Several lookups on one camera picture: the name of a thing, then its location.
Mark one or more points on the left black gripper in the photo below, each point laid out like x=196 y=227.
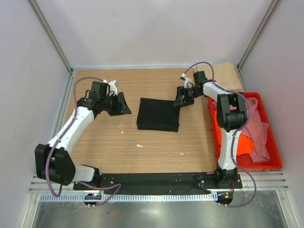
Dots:
x=121 y=108

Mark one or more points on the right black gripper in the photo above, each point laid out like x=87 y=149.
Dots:
x=179 y=101

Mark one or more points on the black t-shirt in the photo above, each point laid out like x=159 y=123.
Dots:
x=158 y=115

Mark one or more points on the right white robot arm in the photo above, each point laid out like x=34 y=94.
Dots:
x=233 y=114

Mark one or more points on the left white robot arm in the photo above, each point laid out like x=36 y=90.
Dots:
x=53 y=160

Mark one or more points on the folded beige t-shirt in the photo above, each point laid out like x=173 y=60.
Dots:
x=226 y=76

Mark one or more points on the orange t-shirt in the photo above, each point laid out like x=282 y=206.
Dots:
x=245 y=143

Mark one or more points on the pink t-shirt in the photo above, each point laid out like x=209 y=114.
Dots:
x=258 y=132

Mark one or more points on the red plastic bin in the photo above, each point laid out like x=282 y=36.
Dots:
x=274 y=162

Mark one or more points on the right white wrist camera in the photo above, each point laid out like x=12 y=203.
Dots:
x=198 y=77

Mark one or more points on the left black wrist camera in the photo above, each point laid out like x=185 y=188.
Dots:
x=100 y=90

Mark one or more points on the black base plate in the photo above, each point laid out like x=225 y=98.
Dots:
x=164 y=183

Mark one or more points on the white slotted cable duct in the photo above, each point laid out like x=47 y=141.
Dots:
x=97 y=198

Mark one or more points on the left aluminium frame post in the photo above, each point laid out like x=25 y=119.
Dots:
x=45 y=25

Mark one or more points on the aluminium frame post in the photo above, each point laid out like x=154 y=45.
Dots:
x=45 y=25
x=259 y=31

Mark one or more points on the right aluminium frame post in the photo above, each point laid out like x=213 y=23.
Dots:
x=259 y=31

